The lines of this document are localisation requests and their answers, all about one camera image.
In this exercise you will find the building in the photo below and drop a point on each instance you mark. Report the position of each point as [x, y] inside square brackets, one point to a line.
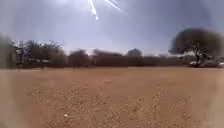
[134, 52]

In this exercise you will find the long dark hedge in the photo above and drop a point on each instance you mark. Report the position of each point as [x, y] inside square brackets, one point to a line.
[140, 61]

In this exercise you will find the brown dry dirt ground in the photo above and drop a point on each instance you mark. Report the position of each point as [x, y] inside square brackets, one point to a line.
[113, 96]

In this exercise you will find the row of trees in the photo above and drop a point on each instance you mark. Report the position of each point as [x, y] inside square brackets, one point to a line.
[43, 53]

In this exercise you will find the large spreading tree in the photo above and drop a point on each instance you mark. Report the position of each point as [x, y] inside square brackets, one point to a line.
[198, 41]

